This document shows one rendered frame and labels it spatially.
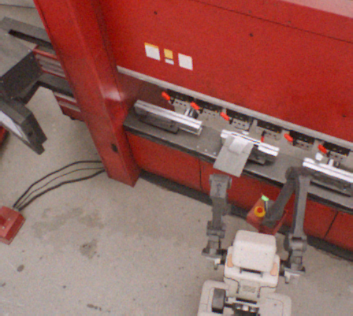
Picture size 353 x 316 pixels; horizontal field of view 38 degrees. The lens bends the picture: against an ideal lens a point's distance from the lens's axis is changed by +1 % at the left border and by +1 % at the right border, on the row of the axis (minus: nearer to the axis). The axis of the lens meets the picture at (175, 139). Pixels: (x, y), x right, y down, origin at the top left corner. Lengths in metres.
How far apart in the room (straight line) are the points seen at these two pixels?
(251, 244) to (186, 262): 1.49
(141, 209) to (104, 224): 0.33
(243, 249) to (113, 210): 1.87
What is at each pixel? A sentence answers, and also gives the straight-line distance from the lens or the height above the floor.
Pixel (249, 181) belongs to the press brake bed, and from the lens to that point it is 3.51.
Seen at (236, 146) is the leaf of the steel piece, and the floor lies 1.00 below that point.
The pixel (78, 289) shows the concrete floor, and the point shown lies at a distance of 4.12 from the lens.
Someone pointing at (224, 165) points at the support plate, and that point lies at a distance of 3.24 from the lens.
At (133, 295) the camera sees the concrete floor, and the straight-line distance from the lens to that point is 4.03.
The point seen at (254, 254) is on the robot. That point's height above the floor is 1.36.
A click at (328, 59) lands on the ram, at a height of 2.00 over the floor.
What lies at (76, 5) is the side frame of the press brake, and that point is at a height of 2.07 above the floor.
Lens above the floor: 3.86
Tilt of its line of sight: 59 degrees down
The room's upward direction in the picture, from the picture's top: 8 degrees counter-clockwise
